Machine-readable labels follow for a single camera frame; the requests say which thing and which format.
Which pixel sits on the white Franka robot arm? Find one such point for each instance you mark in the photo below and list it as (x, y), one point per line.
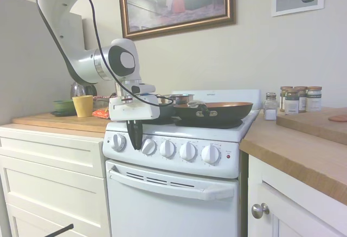
(81, 58)

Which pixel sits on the orange snack bag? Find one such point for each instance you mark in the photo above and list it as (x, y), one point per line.
(101, 113)

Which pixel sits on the white front burner knob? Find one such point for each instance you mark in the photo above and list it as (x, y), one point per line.
(149, 147)

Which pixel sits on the wooden cutting board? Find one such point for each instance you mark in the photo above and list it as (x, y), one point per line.
(311, 124)

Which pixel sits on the black tripod leg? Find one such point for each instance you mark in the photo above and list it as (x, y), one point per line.
(58, 229)

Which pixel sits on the copper frying pan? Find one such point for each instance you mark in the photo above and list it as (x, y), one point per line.
(227, 111)

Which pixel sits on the yellow cup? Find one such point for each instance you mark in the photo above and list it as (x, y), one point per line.
(82, 107)

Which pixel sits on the dark kettle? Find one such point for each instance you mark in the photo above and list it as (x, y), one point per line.
(91, 90)

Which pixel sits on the white electric stove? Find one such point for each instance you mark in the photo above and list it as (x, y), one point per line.
(173, 193)

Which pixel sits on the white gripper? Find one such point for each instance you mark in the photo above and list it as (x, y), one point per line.
(132, 111)

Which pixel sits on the white door cabinet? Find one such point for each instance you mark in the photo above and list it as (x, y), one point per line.
(298, 212)

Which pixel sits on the spice jar copper lid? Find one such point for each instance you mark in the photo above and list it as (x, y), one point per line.
(292, 102)
(314, 100)
(302, 98)
(283, 98)

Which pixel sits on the green saucer plate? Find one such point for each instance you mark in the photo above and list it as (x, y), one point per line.
(62, 113)

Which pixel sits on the white oven door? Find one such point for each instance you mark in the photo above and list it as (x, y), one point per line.
(168, 215)

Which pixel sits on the stainless steel pot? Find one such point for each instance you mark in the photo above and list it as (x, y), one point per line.
(180, 99)

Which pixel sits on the white drawer cabinet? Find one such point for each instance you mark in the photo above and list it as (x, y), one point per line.
(54, 180)

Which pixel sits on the gold framed painting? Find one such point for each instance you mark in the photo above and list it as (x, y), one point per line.
(176, 3)

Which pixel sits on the black pot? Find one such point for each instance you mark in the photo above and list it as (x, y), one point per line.
(166, 111)

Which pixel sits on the tall white panel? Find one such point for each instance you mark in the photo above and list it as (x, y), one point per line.
(21, 58)

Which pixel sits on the green bowl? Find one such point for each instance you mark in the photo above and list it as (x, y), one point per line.
(63, 106)

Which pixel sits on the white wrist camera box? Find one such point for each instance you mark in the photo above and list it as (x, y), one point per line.
(143, 90)

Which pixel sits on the clear glass dish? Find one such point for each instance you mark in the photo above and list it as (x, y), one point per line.
(101, 103)

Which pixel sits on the round metal cabinet knob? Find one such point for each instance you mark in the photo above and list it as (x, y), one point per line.
(259, 210)

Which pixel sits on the glass salt shaker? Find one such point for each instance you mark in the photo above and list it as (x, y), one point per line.
(270, 109)

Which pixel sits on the white oven temperature knob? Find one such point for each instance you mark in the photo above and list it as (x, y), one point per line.
(118, 142)

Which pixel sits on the white rear burner knob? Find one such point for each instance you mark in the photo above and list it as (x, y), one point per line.
(167, 149)

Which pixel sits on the round terracotta coaster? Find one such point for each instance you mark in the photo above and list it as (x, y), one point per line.
(337, 118)

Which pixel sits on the white burner knob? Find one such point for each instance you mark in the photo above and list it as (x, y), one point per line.
(188, 152)
(149, 147)
(167, 149)
(210, 154)

